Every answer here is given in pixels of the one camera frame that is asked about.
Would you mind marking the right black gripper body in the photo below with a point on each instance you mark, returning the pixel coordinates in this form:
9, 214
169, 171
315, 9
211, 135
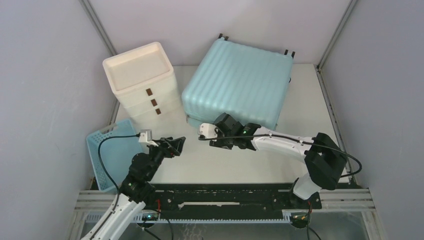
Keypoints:
224, 140

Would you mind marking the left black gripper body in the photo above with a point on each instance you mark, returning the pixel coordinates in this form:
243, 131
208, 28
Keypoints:
160, 152

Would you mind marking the light blue hard-shell suitcase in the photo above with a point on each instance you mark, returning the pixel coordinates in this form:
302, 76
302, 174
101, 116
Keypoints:
246, 82

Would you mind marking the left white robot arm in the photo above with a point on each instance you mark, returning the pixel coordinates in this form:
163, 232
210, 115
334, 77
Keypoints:
135, 189

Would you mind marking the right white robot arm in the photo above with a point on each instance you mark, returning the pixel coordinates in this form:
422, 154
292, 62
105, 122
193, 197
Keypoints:
324, 160

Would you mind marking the light blue perforated plastic basket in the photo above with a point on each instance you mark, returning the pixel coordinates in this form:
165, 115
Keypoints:
112, 147

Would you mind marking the white three-drawer storage cabinet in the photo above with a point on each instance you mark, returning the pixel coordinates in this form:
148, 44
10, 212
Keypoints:
144, 82

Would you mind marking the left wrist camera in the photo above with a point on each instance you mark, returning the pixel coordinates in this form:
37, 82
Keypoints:
145, 138

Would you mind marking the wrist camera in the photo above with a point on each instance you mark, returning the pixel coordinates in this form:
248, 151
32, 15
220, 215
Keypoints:
207, 131
145, 138

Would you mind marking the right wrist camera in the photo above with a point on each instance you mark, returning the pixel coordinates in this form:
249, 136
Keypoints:
207, 131

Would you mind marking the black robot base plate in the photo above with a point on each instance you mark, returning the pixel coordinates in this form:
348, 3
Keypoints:
218, 198

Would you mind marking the aluminium frame rails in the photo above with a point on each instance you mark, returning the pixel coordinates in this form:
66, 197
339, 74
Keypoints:
340, 201

